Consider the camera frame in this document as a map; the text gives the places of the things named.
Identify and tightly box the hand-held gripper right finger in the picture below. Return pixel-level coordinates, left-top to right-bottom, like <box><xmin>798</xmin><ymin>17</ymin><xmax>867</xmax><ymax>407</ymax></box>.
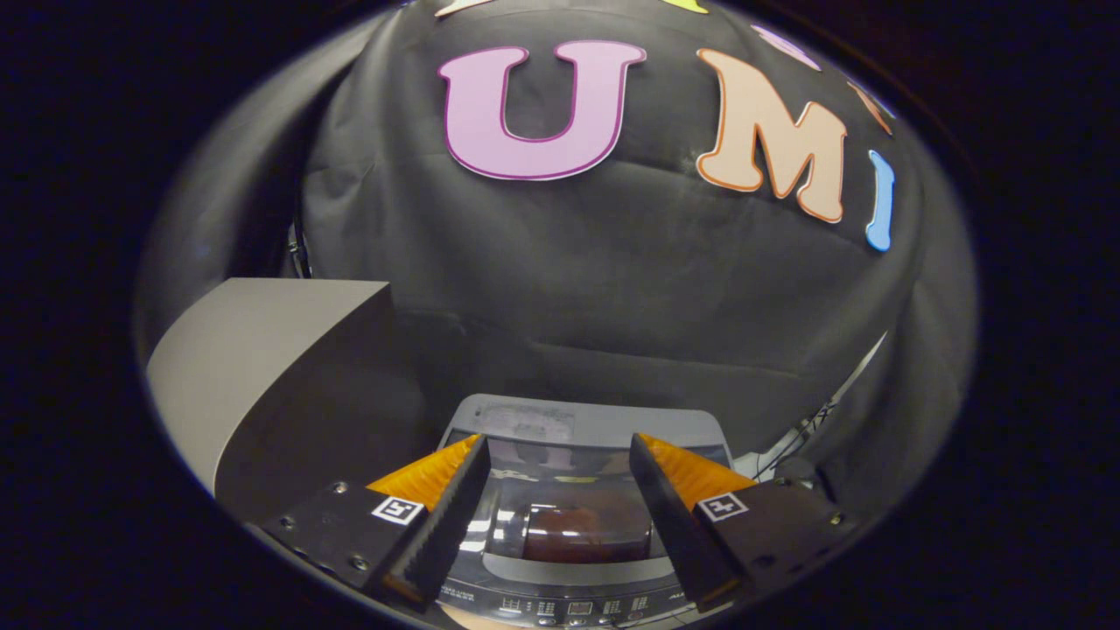
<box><xmin>628</xmin><ymin>432</ymin><xmax>858</xmax><ymax>613</ymax></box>

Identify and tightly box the black backdrop cloth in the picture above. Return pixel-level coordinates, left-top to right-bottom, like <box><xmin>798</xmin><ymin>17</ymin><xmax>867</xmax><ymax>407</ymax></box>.
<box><xmin>131</xmin><ymin>0</ymin><xmax>979</xmax><ymax>526</ymax></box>

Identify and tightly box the grey washing machine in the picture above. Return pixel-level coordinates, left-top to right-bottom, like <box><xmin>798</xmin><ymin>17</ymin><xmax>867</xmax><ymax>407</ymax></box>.
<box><xmin>433</xmin><ymin>394</ymin><xmax>745</xmax><ymax>630</ymax></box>

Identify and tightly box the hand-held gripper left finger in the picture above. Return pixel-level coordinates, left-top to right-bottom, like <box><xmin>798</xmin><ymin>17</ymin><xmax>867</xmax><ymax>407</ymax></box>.
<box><xmin>248</xmin><ymin>433</ymin><xmax>493</xmax><ymax>613</ymax></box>

